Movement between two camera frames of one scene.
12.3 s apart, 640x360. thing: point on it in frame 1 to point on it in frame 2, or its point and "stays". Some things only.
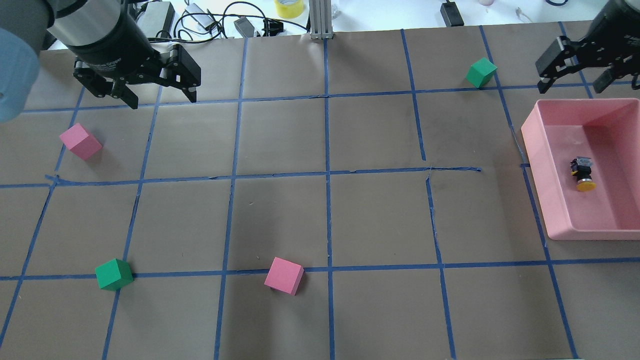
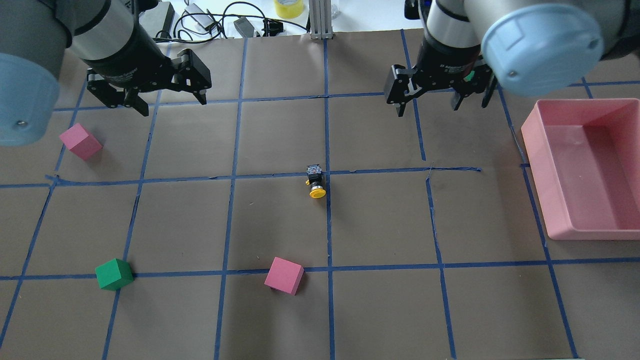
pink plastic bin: [555, 131] stays
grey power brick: [156, 19] stays
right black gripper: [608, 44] to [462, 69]
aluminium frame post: [321, 19] stays
